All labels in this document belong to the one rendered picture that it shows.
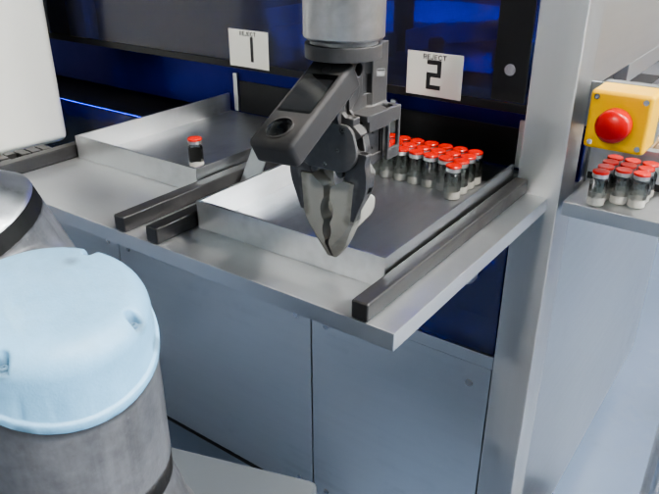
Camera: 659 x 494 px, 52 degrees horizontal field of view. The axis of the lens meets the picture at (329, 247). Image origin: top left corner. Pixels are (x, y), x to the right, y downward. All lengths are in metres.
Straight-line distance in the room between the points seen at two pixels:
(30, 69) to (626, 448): 1.63
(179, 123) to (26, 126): 0.35
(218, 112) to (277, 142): 0.75
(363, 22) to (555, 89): 0.37
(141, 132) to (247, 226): 0.46
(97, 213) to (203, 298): 0.60
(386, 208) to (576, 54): 0.29
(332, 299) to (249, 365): 0.80
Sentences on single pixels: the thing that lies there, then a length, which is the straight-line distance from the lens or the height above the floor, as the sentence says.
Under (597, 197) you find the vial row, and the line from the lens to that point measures 0.94.
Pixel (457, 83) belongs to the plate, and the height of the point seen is 1.01.
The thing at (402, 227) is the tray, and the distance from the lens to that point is 0.82.
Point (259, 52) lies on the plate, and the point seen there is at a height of 1.02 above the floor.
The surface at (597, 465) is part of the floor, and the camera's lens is 1.88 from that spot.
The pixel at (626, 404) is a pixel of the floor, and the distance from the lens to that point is 2.09.
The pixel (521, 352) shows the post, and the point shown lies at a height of 0.63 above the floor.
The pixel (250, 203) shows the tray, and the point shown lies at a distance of 0.89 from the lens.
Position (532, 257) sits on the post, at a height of 0.79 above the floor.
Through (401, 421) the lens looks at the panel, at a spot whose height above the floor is 0.40.
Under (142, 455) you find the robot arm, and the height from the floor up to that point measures 0.92.
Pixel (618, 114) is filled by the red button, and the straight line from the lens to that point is 0.86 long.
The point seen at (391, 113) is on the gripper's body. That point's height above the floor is 1.05.
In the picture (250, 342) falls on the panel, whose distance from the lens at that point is 1.42.
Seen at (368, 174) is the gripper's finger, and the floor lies 1.00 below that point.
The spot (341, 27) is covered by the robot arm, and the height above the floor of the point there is 1.13.
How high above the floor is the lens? 1.22
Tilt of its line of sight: 26 degrees down
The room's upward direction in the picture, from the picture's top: straight up
